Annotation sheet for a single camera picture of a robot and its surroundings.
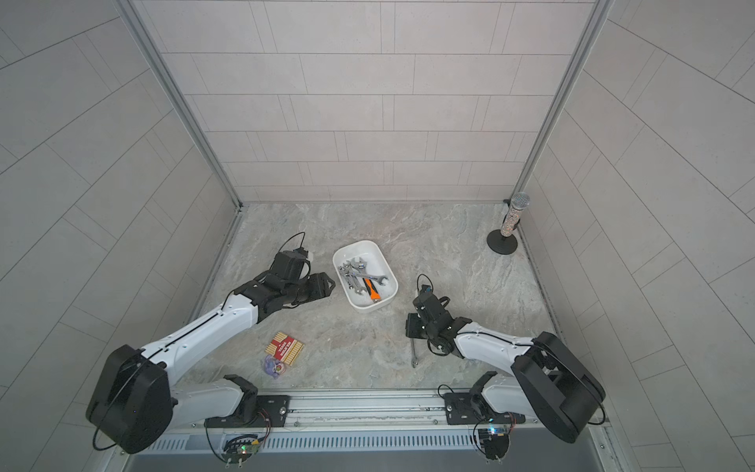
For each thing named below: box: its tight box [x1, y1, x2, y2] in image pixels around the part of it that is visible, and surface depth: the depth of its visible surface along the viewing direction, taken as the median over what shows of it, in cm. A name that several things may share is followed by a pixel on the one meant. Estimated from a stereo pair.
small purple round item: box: [264, 354, 287, 380], surface depth 78 cm
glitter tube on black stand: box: [486, 190, 531, 255], surface depth 104 cm
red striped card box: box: [265, 331, 305, 367], surface depth 81 cm
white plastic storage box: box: [332, 239, 400, 313], surface depth 96 cm
